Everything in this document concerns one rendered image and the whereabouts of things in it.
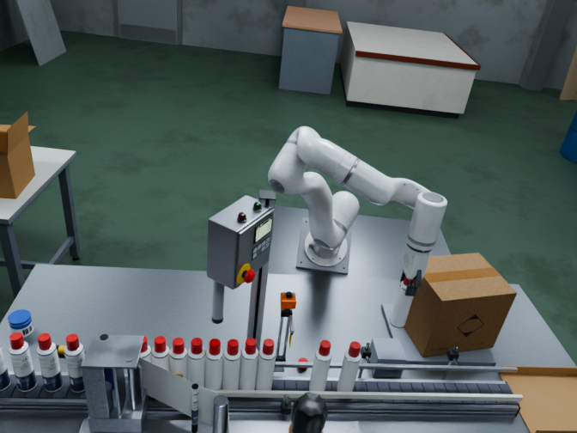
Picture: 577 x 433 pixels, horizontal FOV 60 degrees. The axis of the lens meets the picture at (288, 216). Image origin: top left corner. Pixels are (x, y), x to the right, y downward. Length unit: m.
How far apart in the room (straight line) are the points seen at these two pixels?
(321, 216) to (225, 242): 0.56
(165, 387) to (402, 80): 5.90
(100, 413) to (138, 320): 0.51
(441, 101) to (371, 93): 0.95
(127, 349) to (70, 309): 0.66
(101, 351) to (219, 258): 0.39
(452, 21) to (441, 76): 2.41
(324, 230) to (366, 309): 0.44
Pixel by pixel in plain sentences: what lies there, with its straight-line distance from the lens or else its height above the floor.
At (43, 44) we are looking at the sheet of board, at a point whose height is 0.23.
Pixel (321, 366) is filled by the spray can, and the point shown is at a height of 1.02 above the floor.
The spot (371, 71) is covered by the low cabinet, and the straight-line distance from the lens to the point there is 6.84.
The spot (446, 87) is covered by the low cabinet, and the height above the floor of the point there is 0.42.
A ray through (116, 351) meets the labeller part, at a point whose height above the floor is 1.14.
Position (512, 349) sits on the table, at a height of 0.83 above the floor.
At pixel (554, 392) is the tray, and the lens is 2.07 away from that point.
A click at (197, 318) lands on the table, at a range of 1.95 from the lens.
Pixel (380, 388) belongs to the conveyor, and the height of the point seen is 0.88.
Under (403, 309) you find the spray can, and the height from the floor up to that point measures 1.12.
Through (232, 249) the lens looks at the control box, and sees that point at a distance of 1.29.
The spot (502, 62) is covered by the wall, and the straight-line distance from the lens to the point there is 9.71.
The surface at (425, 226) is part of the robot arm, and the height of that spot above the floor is 1.45.
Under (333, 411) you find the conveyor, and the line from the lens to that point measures 1.68.
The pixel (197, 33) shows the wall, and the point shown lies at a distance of 9.24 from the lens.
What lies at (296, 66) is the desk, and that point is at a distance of 7.24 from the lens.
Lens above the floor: 2.16
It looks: 31 degrees down
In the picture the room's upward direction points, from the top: 7 degrees clockwise
